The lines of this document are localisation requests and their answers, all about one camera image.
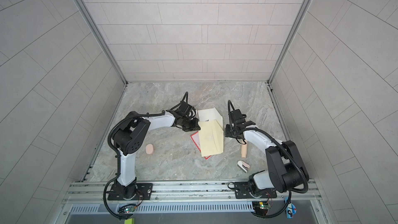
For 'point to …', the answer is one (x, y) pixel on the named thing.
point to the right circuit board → (261, 208)
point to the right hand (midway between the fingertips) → (227, 132)
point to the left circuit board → (129, 209)
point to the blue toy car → (290, 209)
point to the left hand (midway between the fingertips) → (204, 126)
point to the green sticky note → (131, 221)
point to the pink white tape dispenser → (243, 166)
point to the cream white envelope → (210, 114)
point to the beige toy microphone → (244, 150)
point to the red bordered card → (195, 138)
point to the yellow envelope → (211, 137)
